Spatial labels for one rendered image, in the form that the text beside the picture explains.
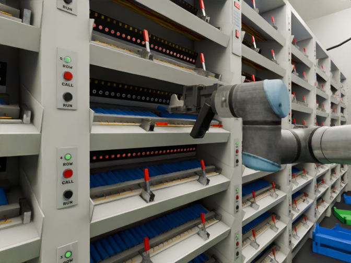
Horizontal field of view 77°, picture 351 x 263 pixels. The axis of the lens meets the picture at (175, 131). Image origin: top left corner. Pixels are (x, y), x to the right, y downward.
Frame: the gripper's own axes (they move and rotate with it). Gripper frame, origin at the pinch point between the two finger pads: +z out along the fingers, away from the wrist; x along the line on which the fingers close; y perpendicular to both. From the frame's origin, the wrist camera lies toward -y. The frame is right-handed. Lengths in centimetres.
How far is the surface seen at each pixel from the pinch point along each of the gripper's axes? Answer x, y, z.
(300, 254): -133, -102, -12
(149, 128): 12.8, -5.7, -4.1
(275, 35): -83, 51, -6
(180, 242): -2.5, -45.5, -3.5
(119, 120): 20.9, -3.7, -1.2
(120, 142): 23.2, -9.3, -5.1
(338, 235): -165, -91, -32
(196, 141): -7.9, -10.4, -5.5
